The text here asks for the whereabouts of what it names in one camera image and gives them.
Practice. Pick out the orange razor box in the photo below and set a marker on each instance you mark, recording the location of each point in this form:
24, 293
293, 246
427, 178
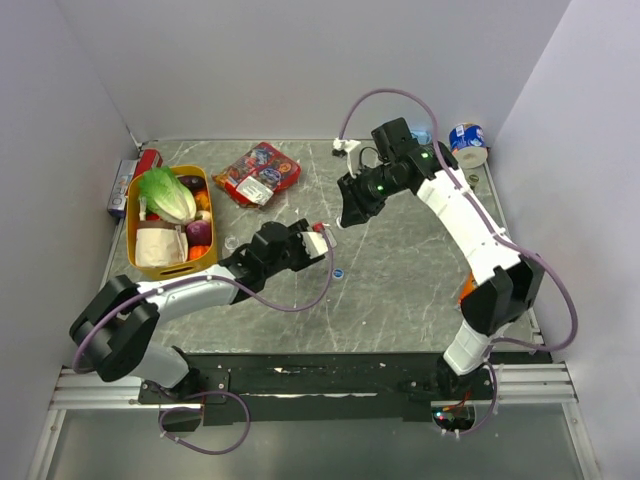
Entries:
467, 288

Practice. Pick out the red onion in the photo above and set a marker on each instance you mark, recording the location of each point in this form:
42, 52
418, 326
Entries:
199, 233

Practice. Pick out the red snack package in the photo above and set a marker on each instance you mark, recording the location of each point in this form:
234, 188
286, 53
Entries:
252, 180

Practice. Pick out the yellow plastic basket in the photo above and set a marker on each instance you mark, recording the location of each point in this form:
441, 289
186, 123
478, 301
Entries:
137, 213

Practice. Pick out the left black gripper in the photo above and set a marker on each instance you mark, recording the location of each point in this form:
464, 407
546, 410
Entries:
296, 228

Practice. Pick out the grey foil box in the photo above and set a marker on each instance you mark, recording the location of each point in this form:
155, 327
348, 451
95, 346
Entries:
116, 205

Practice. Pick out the green glass bottle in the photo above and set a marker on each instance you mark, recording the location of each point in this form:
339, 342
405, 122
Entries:
472, 180

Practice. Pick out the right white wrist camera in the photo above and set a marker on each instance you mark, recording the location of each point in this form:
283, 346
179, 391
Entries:
349, 150

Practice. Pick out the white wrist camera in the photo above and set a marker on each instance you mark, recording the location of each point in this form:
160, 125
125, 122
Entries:
318, 240
349, 150

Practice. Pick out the green cabbage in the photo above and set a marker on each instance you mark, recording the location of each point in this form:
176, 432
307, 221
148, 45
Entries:
166, 196

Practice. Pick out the dark eggplant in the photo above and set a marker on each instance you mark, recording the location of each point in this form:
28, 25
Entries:
193, 183

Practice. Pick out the beige paper bag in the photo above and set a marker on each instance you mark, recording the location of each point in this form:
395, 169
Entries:
160, 244

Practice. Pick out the aluminium rail frame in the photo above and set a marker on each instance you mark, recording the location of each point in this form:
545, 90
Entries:
517, 384

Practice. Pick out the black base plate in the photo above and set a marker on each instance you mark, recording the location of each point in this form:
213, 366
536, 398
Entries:
325, 386

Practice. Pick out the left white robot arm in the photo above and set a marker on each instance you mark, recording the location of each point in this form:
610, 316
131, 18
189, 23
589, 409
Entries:
114, 333

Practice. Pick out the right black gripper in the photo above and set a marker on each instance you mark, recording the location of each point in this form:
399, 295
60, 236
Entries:
356, 208

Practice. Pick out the orange fruit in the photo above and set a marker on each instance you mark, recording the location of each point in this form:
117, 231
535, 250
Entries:
198, 251

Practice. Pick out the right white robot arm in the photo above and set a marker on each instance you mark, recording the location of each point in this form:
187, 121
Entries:
507, 283

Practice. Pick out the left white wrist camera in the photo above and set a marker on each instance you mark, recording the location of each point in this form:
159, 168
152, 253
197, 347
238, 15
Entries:
318, 240

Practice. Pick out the blue tissue pack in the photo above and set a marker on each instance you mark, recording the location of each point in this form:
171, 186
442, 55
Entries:
423, 137

